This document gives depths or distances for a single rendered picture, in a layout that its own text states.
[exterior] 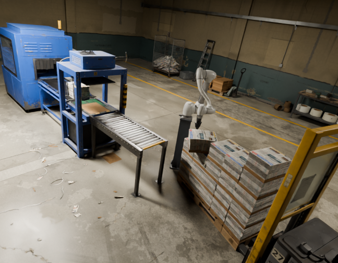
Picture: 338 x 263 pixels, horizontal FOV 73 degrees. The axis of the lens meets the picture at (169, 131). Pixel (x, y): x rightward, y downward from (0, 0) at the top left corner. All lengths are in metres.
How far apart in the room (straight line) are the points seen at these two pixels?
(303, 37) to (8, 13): 10.54
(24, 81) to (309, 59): 8.51
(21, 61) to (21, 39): 0.43
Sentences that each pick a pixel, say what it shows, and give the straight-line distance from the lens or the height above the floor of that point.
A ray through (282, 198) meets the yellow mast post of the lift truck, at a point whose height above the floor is 1.21.
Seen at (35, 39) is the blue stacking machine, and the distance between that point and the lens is 5.94.
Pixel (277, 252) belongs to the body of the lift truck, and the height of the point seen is 0.66.
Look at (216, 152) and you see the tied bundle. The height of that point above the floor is 1.00.
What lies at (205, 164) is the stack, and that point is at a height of 0.72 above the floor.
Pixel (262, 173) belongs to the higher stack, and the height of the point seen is 1.16.
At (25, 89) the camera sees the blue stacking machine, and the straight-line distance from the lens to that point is 6.09.
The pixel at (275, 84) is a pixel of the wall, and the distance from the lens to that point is 9.68.
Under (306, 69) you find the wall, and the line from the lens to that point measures 9.38.
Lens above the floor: 2.44
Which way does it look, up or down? 26 degrees down
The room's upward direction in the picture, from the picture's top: 9 degrees clockwise
